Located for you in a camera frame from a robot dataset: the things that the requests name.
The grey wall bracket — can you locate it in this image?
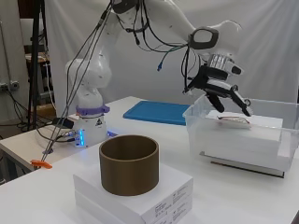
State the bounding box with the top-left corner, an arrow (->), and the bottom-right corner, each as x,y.
0,79 -> 21,91

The long black arm cable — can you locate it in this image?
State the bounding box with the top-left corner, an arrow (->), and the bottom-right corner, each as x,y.
40,0 -> 115,162

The orange clamp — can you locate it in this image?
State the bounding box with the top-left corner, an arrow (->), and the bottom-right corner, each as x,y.
30,159 -> 53,171

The blue plastic lid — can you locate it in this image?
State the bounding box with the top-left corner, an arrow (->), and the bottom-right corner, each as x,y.
122,100 -> 192,126

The white flat box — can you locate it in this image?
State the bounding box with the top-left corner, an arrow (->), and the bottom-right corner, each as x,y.
195,109 -> 284,157
74,190 -> 193,224
73,160 -> 194,223
204,141 -> 292,173

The small white object red cord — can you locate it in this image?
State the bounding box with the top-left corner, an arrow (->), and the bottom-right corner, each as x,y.
216,115 -> 252,130

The black tripod stand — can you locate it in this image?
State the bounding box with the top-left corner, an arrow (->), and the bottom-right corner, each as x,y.
27,0 -> 48,132

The black and silver robot hand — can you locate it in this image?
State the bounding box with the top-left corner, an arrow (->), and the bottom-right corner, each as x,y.
183,53 -> 254,118

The small black adapter box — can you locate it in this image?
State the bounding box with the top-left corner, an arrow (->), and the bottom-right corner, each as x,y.
52,117 -> 76,130

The white hanging sheet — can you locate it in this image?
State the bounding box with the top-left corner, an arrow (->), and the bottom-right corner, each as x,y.
43,0 -> 299,110

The cable with blue plug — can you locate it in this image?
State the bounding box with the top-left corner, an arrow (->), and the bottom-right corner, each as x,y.
156,43 -> 189,73

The brown cardboard box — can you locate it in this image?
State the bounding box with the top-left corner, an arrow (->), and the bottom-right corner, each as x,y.
33,104 -> 58,121

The clear plastic storage box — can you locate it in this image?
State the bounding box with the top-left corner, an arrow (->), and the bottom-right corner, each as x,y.
182,93 -> 299,179

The brown round tub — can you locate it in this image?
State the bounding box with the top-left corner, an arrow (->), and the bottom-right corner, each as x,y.
98,134 -> 160,197

